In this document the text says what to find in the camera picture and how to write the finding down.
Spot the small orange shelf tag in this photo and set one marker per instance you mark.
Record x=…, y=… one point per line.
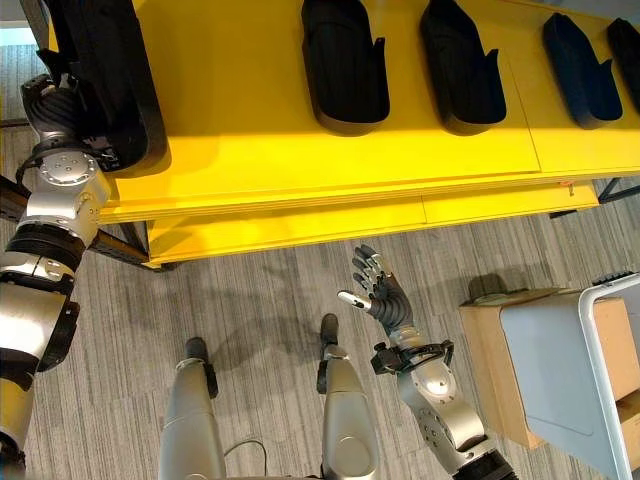
x=568, y=186

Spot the yellow shelf board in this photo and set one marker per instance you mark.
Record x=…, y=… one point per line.
x=240, y=100
x=300, y=227

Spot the yellow lower shelf board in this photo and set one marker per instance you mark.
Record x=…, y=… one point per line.
x=300, y=227

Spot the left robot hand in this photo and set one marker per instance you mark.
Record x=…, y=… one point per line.
x=52, y=110

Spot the black sole-shaped part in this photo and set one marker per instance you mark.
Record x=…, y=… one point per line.
x=627, y=60
x=345, y=70
x=462, y=75
x=107, y=75
x=580, y=75

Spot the left silver robot leg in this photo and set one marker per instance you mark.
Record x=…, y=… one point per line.
x=190, y=410

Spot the silver robot leg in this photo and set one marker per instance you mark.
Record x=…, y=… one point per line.
x=345, y=400
x=190, y=410

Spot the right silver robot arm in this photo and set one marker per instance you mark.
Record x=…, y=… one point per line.
x=440, y=400

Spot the right silver robot leg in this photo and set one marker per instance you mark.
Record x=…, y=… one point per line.
x=345, y=400

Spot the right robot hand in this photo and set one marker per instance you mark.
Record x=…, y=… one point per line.
x=392, y=302

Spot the grey plastic box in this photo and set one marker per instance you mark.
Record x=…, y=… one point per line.
x=555, y=370

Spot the brown cardboard box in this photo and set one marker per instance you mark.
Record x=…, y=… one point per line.
x=487, y=360

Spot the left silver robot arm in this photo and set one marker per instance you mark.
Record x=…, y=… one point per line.
x=47, y=220

